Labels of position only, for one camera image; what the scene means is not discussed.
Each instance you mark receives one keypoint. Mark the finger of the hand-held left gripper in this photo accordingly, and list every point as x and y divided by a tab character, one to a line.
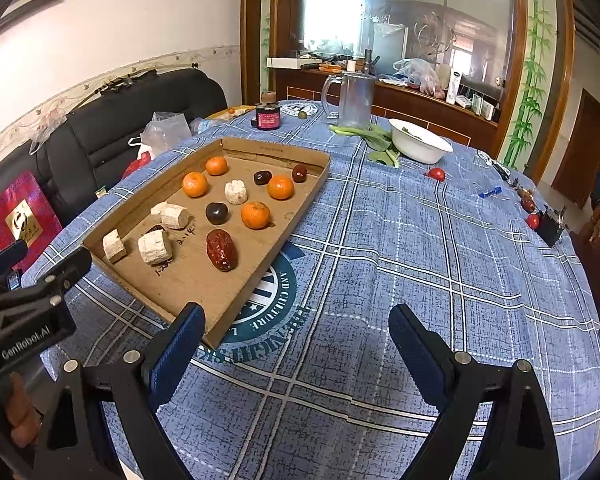
5	262
50	287

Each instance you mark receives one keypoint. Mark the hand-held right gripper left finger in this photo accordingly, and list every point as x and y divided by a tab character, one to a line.
177	355

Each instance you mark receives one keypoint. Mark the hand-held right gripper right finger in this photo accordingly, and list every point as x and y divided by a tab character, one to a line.
420	355

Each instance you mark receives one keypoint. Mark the brown cardboard tray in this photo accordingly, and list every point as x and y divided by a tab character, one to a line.
195	280

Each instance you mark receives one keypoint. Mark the large red jujube date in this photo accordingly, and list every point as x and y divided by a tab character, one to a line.
221	249

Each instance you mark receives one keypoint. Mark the dark round plum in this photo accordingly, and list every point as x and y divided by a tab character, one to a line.
216	212

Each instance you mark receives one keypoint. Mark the orange tangerine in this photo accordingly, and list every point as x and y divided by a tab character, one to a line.
255	214
280	187
216	165
195	184

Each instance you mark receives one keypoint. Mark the person's left hand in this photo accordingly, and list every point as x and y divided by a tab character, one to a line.
22	410

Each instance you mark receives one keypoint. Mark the red gift bag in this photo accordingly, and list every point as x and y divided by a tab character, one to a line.
22	217

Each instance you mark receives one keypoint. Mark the blue plaid tablecloth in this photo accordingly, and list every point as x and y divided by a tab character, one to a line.
405	260

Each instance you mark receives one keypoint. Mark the crumpled clear plastic wrap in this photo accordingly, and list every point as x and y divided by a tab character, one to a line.
47	127

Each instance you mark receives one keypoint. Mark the black leather sofa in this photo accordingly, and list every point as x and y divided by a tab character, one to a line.
105	130

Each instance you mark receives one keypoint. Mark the red tomato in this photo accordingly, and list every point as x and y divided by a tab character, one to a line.
436	174
532	221

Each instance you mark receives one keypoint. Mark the blue pen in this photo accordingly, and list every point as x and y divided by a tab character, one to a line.
490	192

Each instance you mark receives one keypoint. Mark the small black box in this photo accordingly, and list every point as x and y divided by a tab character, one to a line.
550	228

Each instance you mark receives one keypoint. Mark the red brown small trinkets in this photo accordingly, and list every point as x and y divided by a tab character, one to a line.
527	203

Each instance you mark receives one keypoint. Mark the clear plastic bag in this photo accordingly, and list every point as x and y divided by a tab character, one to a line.
165	132

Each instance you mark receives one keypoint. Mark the white bowl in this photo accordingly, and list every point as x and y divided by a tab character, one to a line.
420	144

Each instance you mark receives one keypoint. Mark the green leafy vegetable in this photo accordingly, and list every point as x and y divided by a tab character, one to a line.
372	140

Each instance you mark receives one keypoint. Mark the black and gold stick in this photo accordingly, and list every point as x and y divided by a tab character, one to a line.
130	77

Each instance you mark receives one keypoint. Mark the wooden sideboard counter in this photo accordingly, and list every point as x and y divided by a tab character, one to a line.
415	107

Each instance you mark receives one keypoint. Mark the dark jar pink label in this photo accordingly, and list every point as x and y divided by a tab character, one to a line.
267	117

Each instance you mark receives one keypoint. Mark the brown wooden door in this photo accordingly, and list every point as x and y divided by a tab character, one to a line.
580	145

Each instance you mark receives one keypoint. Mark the clear glass mug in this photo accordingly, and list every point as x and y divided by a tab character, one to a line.
355	97

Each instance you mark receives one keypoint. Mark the white lotion tube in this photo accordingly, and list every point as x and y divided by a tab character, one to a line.
453	85

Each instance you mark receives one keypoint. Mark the plastic bag with red contents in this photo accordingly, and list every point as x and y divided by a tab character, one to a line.
420	76

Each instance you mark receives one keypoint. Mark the green bamboo wall painting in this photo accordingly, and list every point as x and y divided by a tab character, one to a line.
530	75

